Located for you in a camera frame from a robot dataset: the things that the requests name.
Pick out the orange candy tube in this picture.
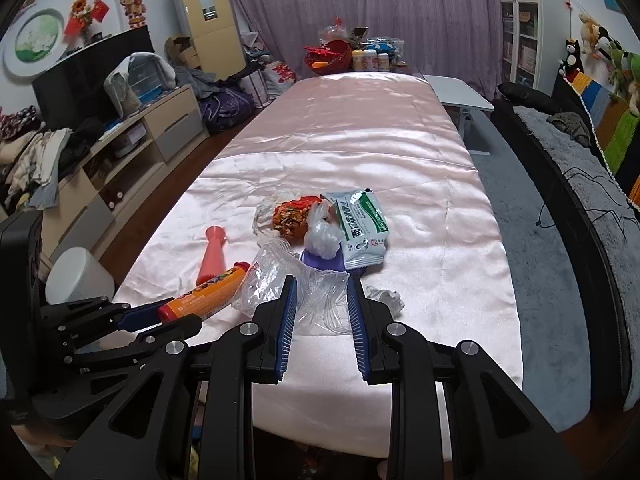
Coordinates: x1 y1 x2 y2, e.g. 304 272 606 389
157 261 250 323

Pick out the pink plastic horn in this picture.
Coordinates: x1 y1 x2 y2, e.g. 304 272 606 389
196 226 226 286

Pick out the clear plastic bag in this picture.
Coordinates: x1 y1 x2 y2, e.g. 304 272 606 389
230 240 352 336

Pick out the crumpled white tissue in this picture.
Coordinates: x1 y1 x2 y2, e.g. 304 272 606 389
252 193 293 238

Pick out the beige tv cabinet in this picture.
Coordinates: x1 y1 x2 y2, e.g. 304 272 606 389
41 84 207 275

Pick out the purple plastic bowl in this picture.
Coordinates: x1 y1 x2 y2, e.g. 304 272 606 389
300 249 366 276

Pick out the red gold foil wrapper ball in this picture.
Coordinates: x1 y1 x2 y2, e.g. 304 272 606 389
271 195 321 240

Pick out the crumpled white plastic bag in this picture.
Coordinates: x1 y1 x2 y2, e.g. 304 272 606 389
304 200 344 260

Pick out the pink satin tablecloth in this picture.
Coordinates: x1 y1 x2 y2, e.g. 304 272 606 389
113 70 524 461

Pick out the grey rug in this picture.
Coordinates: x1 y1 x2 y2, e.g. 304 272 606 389
450 110 591 431

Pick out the pile of clothes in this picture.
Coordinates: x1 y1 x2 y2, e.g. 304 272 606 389
1 106 104 214

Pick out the green white snack packet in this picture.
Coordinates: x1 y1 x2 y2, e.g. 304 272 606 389
323 188 390 270

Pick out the purple bag on floor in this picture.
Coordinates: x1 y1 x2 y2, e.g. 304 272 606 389
200 87 255 136

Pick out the black television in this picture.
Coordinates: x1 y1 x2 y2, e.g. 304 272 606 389
32 26 154 130

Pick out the cardboard box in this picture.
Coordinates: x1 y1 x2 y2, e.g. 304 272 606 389
164 36 201 68

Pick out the sunflower with red flags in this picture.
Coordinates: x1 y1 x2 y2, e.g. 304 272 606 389
64 0 110 44

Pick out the red basket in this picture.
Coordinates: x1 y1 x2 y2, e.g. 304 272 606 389
305 39 352 76

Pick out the hanging doll ornament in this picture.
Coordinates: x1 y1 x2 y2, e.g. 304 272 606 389
119 0 146 29

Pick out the colourful striped blanket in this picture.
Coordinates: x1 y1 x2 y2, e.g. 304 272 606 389
567 72 640 209

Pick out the beige standing air conditioner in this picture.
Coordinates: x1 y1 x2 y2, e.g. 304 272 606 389
174 0 246 79

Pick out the white folding side table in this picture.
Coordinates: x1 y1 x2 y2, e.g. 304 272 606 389
424 75 494 112

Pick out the green frog plush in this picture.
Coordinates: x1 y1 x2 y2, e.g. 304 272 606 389
608 40 639 101

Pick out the black white cat plush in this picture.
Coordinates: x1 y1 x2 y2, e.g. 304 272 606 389
559 39 584 79

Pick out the purple curtain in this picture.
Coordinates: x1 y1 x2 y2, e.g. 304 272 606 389
235 0 502 99

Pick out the white bookshelf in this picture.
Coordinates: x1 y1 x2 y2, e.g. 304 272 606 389
500 0 570 94

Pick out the round lotus wall art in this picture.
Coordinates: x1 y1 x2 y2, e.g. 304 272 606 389
1 8 70 79

